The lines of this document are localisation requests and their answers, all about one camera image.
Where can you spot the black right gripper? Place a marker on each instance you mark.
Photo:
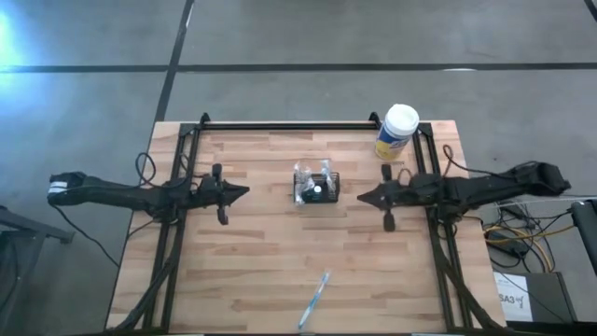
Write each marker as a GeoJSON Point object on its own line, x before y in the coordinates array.
{"type": "Point", "coordinates": [386, 173]}

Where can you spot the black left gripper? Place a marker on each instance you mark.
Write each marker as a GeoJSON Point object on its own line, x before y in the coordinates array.
{"type": "Point", "coordinates": [217, 172]}

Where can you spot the teal toothbrush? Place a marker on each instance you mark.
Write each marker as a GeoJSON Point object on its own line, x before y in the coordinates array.
{"type": "Point", "coordinates": [302, 170]}

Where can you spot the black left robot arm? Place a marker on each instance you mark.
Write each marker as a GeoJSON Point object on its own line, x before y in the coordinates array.
{"type": "Point", "coordinates": [116, 193]}

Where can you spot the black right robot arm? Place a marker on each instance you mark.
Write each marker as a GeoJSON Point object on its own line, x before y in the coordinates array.
{"type": "Point", "coordinates": [490, 186]}

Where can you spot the Lysol wipes canister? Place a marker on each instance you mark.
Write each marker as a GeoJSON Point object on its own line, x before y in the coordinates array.
{"type": "Point", "coordinates": [396, 126]}

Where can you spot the black power brick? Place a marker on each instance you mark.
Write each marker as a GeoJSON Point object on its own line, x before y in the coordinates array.
{"type": "Point", "coordinates": [508, 245]}

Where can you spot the white paper label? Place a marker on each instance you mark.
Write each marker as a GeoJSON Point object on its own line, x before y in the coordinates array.
{"type": "Point", "coordinates": [513, 284]}

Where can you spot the black box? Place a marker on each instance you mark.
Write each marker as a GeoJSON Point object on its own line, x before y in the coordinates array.
{"type": "Point", "coordinates": [550, 298]}

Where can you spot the black side table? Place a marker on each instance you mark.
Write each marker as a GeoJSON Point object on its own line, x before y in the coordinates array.
{"type": "Point", "coordinates": [28, 226]}

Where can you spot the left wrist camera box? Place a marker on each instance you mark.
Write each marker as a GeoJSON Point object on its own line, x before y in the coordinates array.
{"type": "Point", "coordinates": [209, 189]}

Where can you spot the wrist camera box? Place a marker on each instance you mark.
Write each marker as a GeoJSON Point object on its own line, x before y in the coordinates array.
{"type": "Point", "coordinates": [412, 186]}
{"type": "Point", "coordinates": [209, 189]}

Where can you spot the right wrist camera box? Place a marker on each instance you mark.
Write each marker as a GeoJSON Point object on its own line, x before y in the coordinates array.
{"type": "Point", "coordinates": [412, 186]}

